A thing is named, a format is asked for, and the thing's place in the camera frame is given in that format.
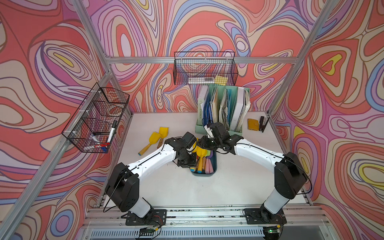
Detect back wire basket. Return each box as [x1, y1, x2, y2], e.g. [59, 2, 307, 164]
[173, 50, 239, 86]

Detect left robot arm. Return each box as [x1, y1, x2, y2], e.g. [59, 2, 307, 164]
[105, 132, 197, 219]

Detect yellow sticky note pad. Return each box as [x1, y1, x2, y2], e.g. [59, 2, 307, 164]
[247, 119, 260, 131]

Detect yellow square shovel yellow handle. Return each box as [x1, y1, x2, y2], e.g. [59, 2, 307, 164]
[190, 146, 200, 172]

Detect purple trowel pink handle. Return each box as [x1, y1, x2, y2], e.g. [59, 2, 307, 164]
[207, 151, 214, 174]
[204, 159, 211, 174]

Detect black white marker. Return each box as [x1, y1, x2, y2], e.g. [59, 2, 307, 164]
[107, 120, 118, 144]

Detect black stapler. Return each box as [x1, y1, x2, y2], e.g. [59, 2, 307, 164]
[259, 112, 270, 133]

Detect wire basket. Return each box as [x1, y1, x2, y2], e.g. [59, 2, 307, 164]
[173, 50, 239, 86]
[62, 83, 130, 154]

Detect teal storage box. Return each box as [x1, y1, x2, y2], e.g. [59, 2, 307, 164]
[191, 151, 218, 177]

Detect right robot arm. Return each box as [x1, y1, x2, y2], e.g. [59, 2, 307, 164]
[198, 123, 309, 216]

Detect blue folder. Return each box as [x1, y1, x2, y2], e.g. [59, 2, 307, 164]
[202, 90, 214, 126]

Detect yellow shovel blue-tipped handle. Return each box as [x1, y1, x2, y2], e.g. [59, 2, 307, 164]
[196, 146, 208, 174]

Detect white book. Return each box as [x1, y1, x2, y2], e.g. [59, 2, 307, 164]
[230, 87, 246, 132]

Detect green file organizer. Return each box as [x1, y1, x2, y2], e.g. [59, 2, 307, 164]
[195, 85, 251, 136]

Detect yellow round shovel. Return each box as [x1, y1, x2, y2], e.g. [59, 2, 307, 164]
[138, 132, 161, 156]

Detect left wire basket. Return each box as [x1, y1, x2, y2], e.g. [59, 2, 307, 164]
[62, 83, 130, 154]

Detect clear box in basket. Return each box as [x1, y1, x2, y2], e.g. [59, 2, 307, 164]
[188, 77, 215, 85]

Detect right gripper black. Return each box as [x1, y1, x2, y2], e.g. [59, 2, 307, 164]
[196, 135, 222, 150]

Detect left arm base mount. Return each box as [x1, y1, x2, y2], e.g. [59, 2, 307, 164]
[121, 209, 167, 227]

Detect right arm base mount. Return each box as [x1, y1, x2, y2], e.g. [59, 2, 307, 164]
[243, 206, 287, 226]

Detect yellow sponge in basket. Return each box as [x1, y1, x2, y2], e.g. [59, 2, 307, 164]
[214, 75, 228, 86]

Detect yellow shovel wooden handle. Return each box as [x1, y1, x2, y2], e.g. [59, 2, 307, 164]
[157, 127, 169, 149]

